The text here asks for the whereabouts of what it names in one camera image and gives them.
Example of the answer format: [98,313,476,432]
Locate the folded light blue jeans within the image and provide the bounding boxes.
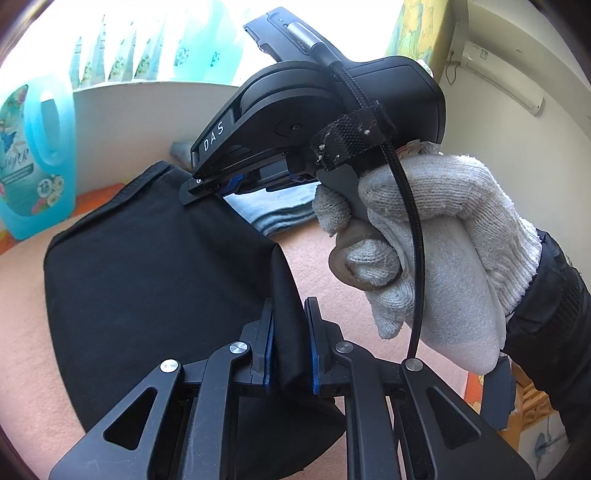
[170,141,317,236]

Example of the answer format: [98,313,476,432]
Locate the pink felt mat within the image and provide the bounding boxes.
[0,185,476,462]

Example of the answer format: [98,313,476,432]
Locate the blue detergent bottle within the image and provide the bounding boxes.
[0,83,77,241]

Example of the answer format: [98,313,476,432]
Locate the wooden furniture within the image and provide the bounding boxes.
[501,369,570,468]

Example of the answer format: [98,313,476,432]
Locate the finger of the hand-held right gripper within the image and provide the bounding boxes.
[178,174,243,207]

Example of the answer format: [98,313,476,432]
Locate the person's right hand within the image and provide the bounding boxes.
[313,141,542,376]

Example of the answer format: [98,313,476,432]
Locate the white air conditioner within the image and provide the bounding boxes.
[455,39,546,116]

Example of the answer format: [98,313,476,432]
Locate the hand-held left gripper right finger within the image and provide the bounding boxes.
[305,296,536,480]

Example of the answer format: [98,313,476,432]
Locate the yellow blue printed cloth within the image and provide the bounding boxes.
[383,0,458,86]

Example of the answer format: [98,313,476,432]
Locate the black pants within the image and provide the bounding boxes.
[42,161,347,480]

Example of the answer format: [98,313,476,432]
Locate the person's right forearm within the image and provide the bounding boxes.
[501,228,591,462]

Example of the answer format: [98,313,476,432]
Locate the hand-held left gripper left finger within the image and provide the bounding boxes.
[48,298,276,480]

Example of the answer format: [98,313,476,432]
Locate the white pipe cover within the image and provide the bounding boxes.
[450,0,472,51]

